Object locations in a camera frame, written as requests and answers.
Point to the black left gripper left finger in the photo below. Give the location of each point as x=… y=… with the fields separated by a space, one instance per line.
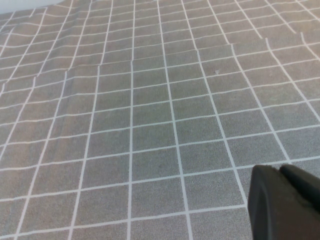
x=270 y=205

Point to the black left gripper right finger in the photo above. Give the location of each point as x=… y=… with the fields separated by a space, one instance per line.
x=305 y=187

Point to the grey white-checked tablecloth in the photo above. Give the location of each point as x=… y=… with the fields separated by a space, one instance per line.
x=125 y=125

